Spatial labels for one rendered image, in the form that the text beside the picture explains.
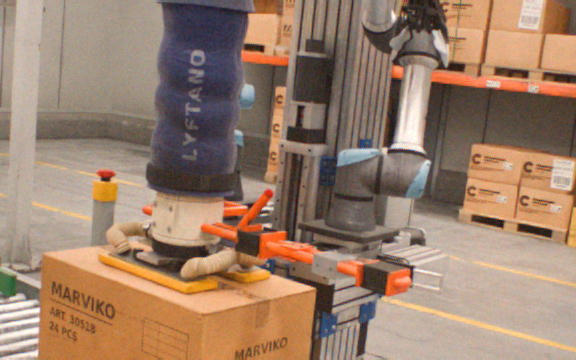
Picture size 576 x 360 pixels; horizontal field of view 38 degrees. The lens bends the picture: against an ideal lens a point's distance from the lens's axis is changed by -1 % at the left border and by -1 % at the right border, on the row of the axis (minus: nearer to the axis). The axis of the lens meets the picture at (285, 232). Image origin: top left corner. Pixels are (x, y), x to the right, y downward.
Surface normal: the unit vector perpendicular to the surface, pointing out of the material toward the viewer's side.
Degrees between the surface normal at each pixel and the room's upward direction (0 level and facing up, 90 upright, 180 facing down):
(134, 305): 90
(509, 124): 90
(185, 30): 103
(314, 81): 90
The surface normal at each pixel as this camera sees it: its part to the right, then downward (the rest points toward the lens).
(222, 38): 0.56, 0.40
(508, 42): -0.56, 0.04
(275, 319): 0.77, 0.20
